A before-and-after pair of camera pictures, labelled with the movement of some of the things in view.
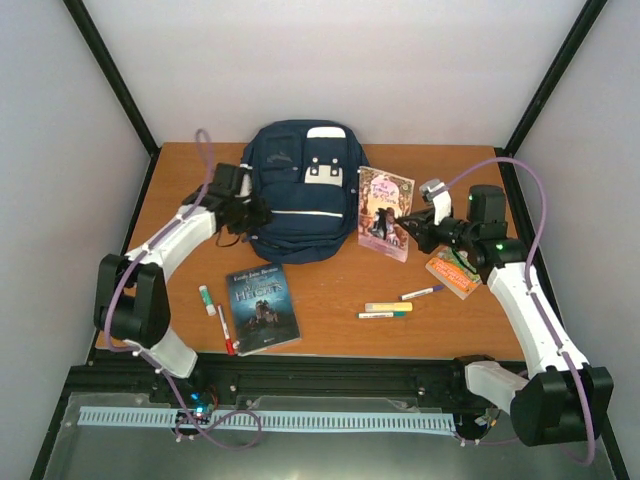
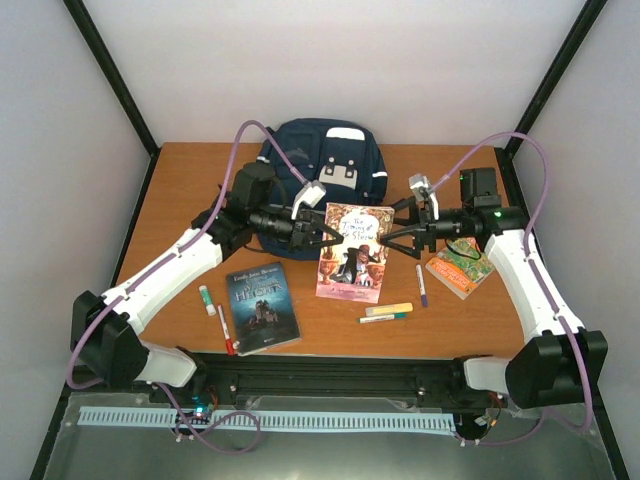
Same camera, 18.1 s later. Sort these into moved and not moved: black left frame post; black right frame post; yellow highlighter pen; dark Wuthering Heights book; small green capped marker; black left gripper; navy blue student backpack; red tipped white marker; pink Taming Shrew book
Moved: black left gripper; navy blue student backpack; pink Taming Shrew book
Not moved: yellow highlighter pen; black left frame post; red tipped white marker; dark Wuthering Heights book; small green capped marker; black right frame post
